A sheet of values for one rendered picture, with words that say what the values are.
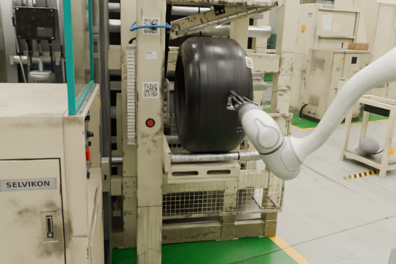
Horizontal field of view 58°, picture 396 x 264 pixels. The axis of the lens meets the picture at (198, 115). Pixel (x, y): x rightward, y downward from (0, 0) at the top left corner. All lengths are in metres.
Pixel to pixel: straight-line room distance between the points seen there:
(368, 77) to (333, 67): 5.04
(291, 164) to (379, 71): 0.40
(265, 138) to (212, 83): 0.48
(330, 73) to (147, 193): 4.77
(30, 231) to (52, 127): 0.31
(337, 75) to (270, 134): 5.21
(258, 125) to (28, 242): 0.76
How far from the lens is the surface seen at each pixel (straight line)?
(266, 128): 1.13
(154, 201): 1.86
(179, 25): 2.06
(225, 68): 1.55
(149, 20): 1.64
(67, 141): 1.04
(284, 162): 1.24
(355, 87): 1.16
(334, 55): 6.17
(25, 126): 1.04
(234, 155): 1.76
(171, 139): 1.96
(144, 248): 2.00
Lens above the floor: 1.51
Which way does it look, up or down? 14 degrees down
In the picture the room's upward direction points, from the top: 2 degrees clockwise
